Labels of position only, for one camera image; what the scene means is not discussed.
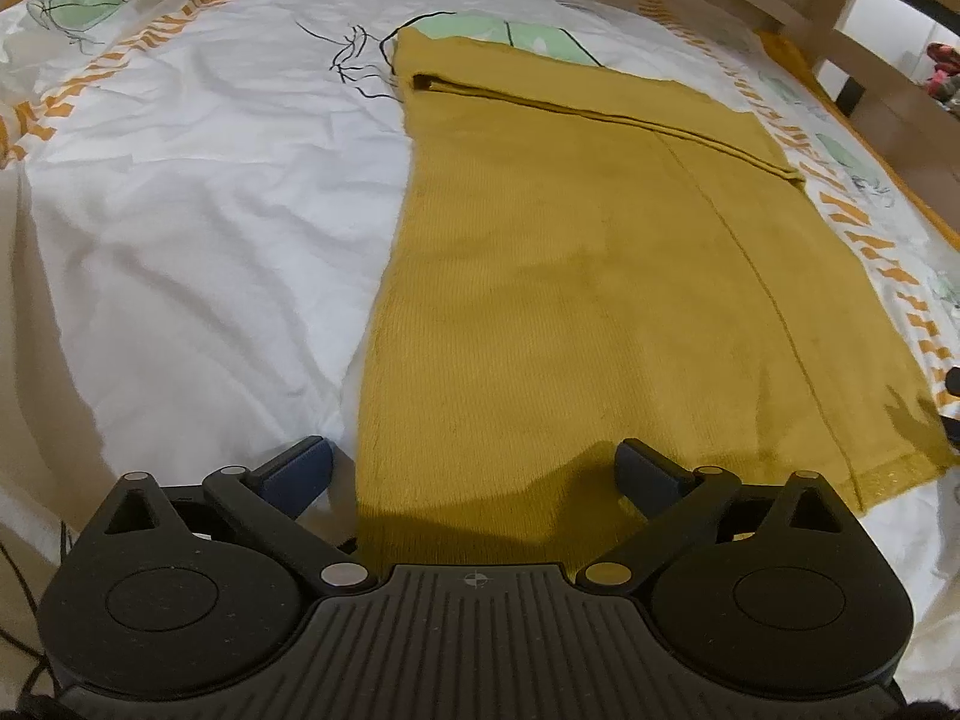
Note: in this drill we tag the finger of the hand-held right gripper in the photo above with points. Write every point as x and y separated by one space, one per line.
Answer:
954 381

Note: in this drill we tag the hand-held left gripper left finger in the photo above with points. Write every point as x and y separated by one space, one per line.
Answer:
296 477

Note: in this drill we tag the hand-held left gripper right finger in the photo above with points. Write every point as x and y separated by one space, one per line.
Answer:
651 478

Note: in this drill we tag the mustard yellow knit sweater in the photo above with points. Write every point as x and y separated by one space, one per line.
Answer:
562 315

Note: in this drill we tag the pile of colourful clothes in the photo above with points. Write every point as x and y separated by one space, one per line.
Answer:
943 73

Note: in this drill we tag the yellow mattress sheet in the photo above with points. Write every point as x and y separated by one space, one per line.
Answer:
930 202

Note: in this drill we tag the white leaf-print bed blanket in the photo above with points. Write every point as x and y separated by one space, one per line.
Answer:
187 202

